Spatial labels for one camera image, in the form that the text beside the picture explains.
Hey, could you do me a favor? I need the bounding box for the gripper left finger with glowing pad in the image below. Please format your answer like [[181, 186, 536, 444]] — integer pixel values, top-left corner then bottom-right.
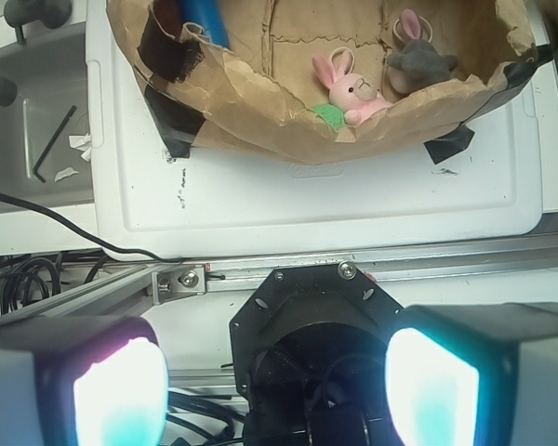
[[0, 316, 168, 445]]

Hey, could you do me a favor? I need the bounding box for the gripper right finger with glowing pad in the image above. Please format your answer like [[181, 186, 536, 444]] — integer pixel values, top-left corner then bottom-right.
[[385, 302, 558, 445]]

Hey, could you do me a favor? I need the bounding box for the gray plush animal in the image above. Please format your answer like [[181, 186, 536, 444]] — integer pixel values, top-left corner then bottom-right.
[[386, 8, 458, 95]]

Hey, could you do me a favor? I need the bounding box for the black hex key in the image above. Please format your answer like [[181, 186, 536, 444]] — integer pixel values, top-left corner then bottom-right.
[[32, 105, 77, 184]]

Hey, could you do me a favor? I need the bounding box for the gray plastic tray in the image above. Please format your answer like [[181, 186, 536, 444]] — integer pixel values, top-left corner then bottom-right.
[[0, 23, 93, 207]]

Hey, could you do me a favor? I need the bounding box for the green ball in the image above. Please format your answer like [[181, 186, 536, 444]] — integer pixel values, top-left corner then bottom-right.
[[312, 103, 346, 131]]

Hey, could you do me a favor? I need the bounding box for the pink plush bunny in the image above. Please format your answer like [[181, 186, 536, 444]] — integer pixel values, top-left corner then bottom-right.
[[312, 46, 392, 127]]

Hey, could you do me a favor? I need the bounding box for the brown paper bag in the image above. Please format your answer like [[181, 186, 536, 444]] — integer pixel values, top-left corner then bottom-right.
[[106, 1, 546, 165]]

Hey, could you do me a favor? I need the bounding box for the blue plastic bottle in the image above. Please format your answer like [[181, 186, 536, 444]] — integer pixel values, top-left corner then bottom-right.
[[176, 0, 229, 48]]

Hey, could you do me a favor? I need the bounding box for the aluminum frame rail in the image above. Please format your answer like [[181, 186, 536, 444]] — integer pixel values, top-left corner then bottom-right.
[[0, 231, 558, 324]]

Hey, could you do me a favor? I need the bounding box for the black octagonal mount plate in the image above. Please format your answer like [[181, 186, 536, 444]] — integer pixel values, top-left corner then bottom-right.
[[229, 284, 403, 445]]

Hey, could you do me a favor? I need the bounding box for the black cable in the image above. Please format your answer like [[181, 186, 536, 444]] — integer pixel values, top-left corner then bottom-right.
[[0, 186, 187, 264]]

